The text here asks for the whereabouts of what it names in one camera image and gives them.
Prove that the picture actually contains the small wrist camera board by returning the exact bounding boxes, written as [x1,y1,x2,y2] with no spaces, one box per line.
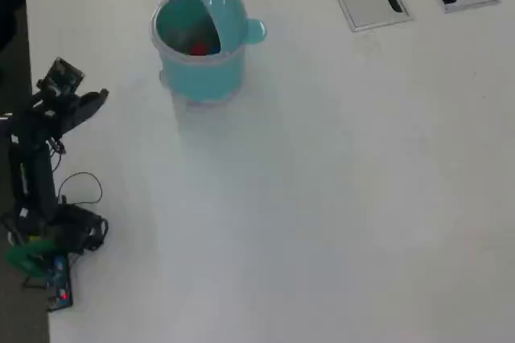
[36,56,86,97]

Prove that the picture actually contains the green table clamp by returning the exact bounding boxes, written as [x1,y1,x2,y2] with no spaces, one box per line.
[3,238,62,280]

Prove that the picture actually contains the red lego block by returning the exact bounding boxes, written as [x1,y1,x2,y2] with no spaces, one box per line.
[189,40,210,57]

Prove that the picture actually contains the teal round bin with lid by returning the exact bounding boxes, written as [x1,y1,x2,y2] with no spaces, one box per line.
[150,0,268,107]

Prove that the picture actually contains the thin black cable loop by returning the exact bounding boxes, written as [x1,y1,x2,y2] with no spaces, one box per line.
[58,171,103,205]

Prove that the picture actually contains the black controller board with LED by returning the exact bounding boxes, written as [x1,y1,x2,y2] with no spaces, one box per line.
[45,256,75,312]

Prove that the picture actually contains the black cable bundle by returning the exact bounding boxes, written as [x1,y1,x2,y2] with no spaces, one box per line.
[66,205,110,254]

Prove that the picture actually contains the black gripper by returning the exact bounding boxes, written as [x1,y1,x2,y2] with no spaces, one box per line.
[31,88,110,134]

